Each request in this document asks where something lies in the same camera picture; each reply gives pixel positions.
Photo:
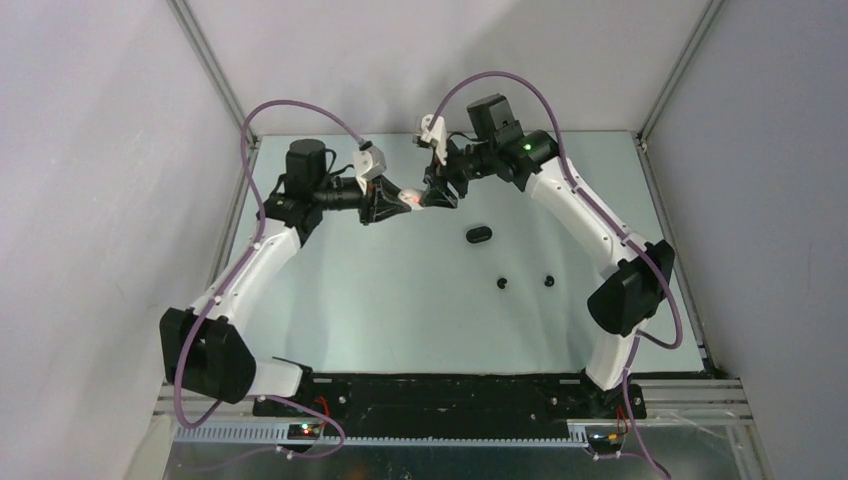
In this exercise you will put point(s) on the grey slotted cable duct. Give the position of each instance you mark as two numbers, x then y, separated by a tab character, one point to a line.
274	433

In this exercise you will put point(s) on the aluminium frame rail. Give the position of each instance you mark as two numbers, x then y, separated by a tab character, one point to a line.
693	399

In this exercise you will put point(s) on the black earbud charging case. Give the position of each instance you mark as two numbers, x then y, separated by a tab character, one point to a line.
478	234

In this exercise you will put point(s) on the controller board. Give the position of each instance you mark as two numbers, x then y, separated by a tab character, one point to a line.
614	439
304	432

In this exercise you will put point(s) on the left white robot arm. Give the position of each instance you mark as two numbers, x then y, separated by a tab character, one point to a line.
204	350

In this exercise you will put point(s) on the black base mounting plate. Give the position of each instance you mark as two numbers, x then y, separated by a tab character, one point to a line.
458	404

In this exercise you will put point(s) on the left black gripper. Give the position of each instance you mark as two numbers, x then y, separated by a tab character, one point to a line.
380	202

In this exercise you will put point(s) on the white earbud charging case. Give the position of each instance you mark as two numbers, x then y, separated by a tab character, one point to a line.
412	198

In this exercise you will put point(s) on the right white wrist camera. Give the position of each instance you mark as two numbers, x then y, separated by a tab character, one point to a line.
432	133

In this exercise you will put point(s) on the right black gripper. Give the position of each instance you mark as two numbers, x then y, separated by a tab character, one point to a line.
442	197

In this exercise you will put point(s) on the right controller board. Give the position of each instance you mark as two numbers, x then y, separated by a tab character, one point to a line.
614	439

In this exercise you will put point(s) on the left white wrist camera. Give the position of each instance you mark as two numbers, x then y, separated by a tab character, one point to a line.
369	163

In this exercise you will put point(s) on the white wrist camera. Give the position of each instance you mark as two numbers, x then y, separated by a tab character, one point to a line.
432	133
369	163

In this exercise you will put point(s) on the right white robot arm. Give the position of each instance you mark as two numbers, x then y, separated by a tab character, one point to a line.
635	272

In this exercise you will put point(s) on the left controller board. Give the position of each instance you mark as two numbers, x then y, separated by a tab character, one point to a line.
304	432

